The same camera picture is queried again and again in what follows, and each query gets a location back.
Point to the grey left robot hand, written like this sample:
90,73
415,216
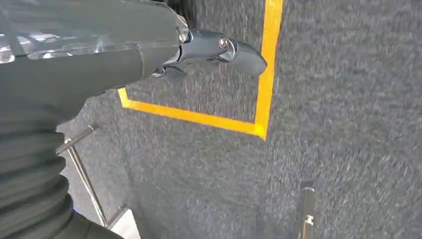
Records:
82,49

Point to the yellow floor tape strip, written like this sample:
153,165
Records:
268,66
184,114

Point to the ribbed grey left arm sleeve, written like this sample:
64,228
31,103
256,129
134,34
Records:
29,178

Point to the thin metal rod frame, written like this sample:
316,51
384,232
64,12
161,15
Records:
85,179

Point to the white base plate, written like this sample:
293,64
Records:
127,227

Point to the metal post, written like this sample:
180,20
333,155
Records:
307,214

